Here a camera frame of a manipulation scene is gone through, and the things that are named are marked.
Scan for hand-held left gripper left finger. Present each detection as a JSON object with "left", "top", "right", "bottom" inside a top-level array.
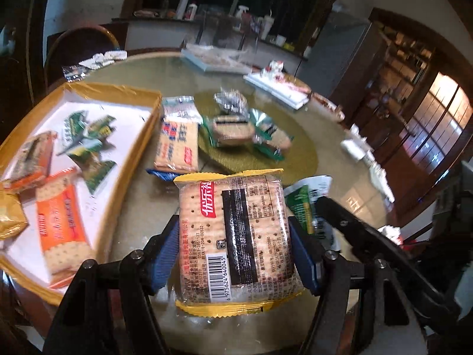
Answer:
[{"left": 44, "top": 214, "right": 181, "bottom": 355}]

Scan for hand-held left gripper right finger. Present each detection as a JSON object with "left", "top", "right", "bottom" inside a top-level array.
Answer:
[{"left": 288, "top": 215, "right": 433, "bottom": 355}]

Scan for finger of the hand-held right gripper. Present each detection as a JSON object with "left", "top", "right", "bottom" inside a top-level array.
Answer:
[{"left": 317, "top": 196, "right": 462, "bottom": 315}]

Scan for green white snack packet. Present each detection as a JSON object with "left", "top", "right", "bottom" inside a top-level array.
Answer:
[{"left": 283, "top": 175, "right": 338, "bottom": 256}]

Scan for yellow black-striped cracker packet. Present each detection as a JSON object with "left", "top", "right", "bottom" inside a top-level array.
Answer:
[{"left": 174, "top": 168, "right": 304, "bottom": 317}]

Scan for gold cardboard box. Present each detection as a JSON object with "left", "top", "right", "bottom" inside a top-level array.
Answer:
[{"left": 0, "top": 81, "right": 163, "bottom": 306}]

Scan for small green snack packet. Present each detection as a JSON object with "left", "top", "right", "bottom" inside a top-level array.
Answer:
[
  {"left": 81, "top": 159, "right": 117, "bottom": 195},
  {"left": 57, "top": 138, "right": 104, "bottom": 163},
  {"left": 61, "top": 111, "right": 89, "bottom": 145},
  {"left": 87, "top": 114, "right": 117, "bottom": 141}
]

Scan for gold cracker packet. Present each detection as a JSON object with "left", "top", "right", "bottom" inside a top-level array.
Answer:
[{"left": 0, "top": 190, "right": 29, "bottom": 241}]

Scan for orange dark-print cracker packet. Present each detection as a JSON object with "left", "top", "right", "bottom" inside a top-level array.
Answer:
[{"left": 2, "top": 131, "right": 60, "bottom": 193}]

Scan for blue-edged cracker packet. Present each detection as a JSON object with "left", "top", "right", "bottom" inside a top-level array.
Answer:
[{"left": 146, "top": 96, "right": 202, "bottom": 183}]

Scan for wooden glass door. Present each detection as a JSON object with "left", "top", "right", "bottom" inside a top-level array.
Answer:
[{"left": 403, "top": 70, "right": 473, "bottom": 178}]

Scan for green black-striped cracker packet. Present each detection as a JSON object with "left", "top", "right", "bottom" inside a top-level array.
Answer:
[{"left": 201, "top": 113, "right": 257, "bottom": 149}]

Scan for yellow oval dish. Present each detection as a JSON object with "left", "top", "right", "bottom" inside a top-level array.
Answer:
[{"left": 284, "top": 79, "right": 314, "bottom": 95}]

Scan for white cake box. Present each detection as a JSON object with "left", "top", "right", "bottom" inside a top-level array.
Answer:
[{"left": 244, "top": 72, "right": 311, "bottom": 109}]

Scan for wooden display cabinet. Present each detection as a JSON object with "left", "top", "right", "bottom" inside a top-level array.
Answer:
[{"left": 329, "top": 7, "right": 444, "bottom": 156}]

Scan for silver snack packet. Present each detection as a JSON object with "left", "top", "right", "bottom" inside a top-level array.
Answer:
[{"left": 214, "top": 87, "right": 248, "bottom": 113}]

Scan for grey cabinet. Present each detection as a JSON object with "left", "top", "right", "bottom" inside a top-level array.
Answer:
[{"left": 299, "top": 11, "right": 374, "bottom": 97}]

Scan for white cake tray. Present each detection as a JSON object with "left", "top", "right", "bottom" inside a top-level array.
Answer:
[{"left": 181, "top": 42, "right": 255, "bottom": 75}]

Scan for clear plastic wrapper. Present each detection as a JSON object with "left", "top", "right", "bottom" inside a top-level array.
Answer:
[{"left": 63, "top": 64, "right": 89, "bottom": 82}]

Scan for white crumpled wrappers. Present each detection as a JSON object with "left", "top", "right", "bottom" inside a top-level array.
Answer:
[{"left": 79, "top": 50, "right": 128, "bottom": 69}]

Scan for wooden chair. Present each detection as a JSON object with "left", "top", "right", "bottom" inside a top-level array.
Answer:
[{"left": 44, "top": 26, "right": 122, "bottom": 85}]

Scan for white window counter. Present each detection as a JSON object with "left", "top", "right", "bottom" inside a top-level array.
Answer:
[{"left": 113, "top": 17, "right": 309, "bottom": 62}]

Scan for clear plastic cake cover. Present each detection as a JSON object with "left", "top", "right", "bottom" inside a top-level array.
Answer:
[{"left": 196, "top": 5, "right": 259, "bottom": 63}]

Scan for white paper roll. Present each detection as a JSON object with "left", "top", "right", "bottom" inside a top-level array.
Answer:
[{"left": 176, "top": 0, "right": 193, "bottom": 20}]

